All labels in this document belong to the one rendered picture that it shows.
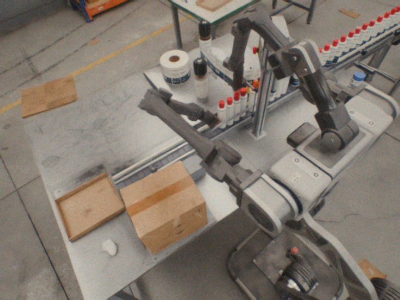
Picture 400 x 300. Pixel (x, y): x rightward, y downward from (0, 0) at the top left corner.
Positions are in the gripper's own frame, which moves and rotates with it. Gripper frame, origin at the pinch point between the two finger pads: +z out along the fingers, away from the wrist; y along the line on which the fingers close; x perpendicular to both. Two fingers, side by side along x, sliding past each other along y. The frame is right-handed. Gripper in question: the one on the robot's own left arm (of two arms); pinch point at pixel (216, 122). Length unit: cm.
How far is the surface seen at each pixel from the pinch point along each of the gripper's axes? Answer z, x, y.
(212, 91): 15.1, -9.5, 28.3
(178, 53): 1, -14, 61
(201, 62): -13.9, -20.6, 26.4
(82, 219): -47, 78, -4
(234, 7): 78, -76, 117
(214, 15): 64, -57, 118
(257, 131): 14.4, -11.1, -16.9
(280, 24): -26, -56, -8
